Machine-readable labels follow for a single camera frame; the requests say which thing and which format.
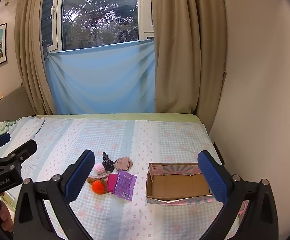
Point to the purple plastic packet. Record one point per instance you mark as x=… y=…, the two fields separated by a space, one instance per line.
x=123 y=183

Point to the beige curtain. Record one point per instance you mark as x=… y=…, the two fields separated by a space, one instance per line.
x=32 y=55
x=187 y=55

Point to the grey headboard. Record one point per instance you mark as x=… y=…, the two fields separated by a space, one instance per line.
x=7 y=107

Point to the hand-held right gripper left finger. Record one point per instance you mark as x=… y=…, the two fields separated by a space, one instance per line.
x=77 y=177

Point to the person's left hand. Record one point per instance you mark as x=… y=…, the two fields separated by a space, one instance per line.
x=7 y=218

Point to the black bar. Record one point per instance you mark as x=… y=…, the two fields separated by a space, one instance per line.
x=219 y=153

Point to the pink pompom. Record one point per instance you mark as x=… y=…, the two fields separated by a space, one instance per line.
x=99 y=168

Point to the light blue cloth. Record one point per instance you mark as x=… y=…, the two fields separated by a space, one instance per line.
x=100 y=80

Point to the orange pompom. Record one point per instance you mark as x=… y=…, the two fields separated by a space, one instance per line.
x=98 y=186

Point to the pink face mask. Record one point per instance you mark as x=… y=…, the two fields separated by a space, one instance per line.
x=123 y=163

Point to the window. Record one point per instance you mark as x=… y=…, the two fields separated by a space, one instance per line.
x=97 y=12

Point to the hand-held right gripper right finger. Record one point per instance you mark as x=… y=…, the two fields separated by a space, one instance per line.
x=214 y=177

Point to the cardboard box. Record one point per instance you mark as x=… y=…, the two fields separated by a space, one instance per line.
x=179 y=187

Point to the magenta pink tube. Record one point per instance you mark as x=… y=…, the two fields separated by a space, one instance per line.
x=111 y=182

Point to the grey fuzzy cloth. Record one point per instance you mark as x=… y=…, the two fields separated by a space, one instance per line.
x=108 y=162

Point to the brown plush cookie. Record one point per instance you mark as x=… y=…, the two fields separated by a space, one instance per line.
x=92 y=179

